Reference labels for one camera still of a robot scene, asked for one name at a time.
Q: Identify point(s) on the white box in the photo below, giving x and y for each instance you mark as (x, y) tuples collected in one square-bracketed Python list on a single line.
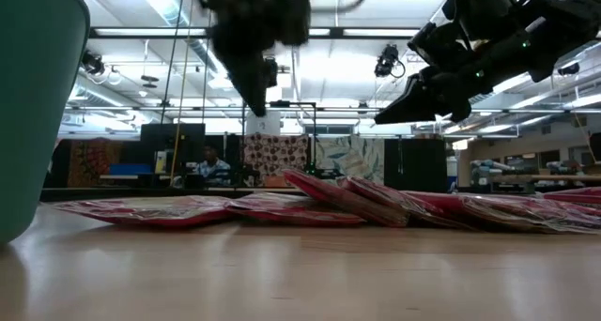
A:
[(263, 123)]

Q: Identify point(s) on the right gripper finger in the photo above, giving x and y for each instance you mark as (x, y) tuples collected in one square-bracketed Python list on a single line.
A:
[(418, 100), (436, 44)]

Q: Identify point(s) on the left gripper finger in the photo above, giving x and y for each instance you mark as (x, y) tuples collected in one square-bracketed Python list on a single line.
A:
[(251, 77)]

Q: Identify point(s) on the leaf-patterned panel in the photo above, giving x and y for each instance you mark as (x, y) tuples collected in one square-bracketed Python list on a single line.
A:
[(349, 154)]

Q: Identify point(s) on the orange floral panel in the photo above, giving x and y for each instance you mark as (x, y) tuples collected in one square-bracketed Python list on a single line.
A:
[(94, 161)]

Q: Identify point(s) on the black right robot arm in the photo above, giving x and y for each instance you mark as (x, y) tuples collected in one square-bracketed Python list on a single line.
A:
[(573, 25)]

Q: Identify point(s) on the black cabinet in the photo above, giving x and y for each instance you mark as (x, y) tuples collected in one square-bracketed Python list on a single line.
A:
[(415, 163)]

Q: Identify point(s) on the person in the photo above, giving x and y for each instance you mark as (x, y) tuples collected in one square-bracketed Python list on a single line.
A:
[(213, 168)]

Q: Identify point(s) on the red box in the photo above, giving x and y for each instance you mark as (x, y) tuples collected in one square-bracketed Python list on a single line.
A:
[(347, 199)]

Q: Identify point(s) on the red popcorn bag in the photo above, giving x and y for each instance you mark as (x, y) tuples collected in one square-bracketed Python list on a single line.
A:
[(291, 210), (141, 210), (507, 213), (575, 195), (399, 196)]

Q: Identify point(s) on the black metal stand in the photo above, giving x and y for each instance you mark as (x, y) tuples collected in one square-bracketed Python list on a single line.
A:
[(300, 104)]

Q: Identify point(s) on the blue board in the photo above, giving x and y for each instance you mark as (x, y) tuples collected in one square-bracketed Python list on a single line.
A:
[(130, 169)]

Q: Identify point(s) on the black aluminium table frame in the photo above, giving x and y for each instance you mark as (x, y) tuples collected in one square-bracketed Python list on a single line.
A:
[(141, 193)]

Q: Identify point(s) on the cluttered workbench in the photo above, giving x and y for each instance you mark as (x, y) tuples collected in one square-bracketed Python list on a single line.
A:
[(516, 171)]

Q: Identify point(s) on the circle-patterned panel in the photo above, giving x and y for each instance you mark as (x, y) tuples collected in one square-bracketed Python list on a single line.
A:
[(274, 157)]

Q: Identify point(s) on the teal plastic basket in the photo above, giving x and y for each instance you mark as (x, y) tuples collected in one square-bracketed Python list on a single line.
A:
[(37, 100)]

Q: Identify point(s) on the black ceiling camera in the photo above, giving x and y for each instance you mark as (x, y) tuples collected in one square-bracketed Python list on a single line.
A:
[(272, 72), (387, 58), (93, 63)]

